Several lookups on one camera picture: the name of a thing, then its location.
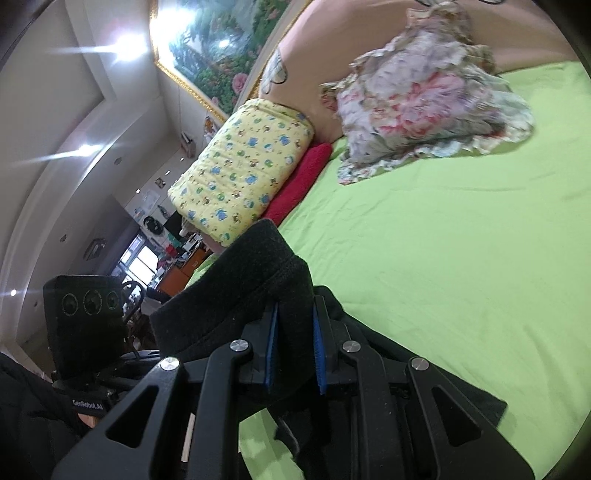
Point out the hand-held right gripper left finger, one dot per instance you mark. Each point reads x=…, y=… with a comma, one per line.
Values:
x=272, y=346

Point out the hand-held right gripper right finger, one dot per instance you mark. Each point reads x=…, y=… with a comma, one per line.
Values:
x=319, y=350

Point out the black pants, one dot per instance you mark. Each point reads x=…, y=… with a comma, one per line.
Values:
x=240, y=286

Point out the person's left forearm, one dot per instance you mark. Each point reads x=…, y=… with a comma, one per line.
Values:
x=32, y=424

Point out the person's left hand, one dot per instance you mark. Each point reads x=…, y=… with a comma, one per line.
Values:
x=90, y=419

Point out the ceiling spotlight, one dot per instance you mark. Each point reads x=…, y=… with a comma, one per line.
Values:
x=127, y=44
x=87, y=150
x=14, y=293

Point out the orange wooden cabinet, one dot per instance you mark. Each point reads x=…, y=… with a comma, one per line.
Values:
x=178, y=277

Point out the green bed sheet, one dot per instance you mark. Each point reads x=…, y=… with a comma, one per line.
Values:
x=438, y=254

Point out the red towel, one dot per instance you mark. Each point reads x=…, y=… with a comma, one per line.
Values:
x=300, y=180

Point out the yellow floral pillow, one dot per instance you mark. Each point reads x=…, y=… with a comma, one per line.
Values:
x=244, y=166

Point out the floral ruffled pillow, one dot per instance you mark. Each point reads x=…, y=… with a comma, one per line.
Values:
x=406, y=101

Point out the pink printed quilt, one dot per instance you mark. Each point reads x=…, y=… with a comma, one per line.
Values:
x=332, y=41

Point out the gold framed painting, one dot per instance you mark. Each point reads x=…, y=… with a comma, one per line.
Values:
x=212, y=41

